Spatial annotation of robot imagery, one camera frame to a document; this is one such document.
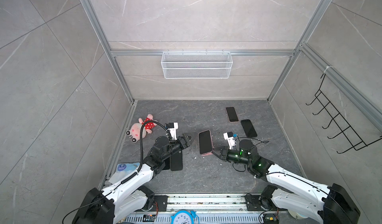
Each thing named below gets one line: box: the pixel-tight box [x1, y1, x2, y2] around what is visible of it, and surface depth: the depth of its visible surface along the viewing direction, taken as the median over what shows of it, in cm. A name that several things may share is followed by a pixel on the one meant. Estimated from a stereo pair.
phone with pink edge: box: [225, 106, 240, 123], surface depth 113 cm
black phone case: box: [170, 149, 184, 172], surface depth 89 cm
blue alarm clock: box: [170, 210, 200, 224], surface depth 69 cm
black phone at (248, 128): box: [240, 118, 258, 138], surface depth 106 cm
